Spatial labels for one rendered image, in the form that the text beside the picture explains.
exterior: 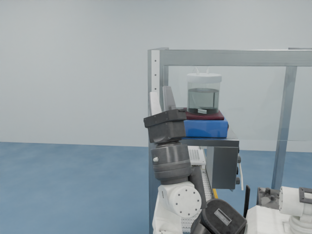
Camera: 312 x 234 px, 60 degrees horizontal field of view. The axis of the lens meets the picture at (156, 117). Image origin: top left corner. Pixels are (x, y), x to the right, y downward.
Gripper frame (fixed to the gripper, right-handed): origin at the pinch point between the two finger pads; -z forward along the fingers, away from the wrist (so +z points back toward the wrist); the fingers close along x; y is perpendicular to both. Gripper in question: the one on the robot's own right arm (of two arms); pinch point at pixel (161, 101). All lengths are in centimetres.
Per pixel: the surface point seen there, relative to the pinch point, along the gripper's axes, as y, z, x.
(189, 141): -41, 10, -32
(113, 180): -143, 41, -275
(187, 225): -49, 48, -50
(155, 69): -22.8, -18.4, -25.3
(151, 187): -28, 26, -46
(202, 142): -45, 11, -28
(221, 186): -55, 31, -30
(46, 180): -75, 27, -329
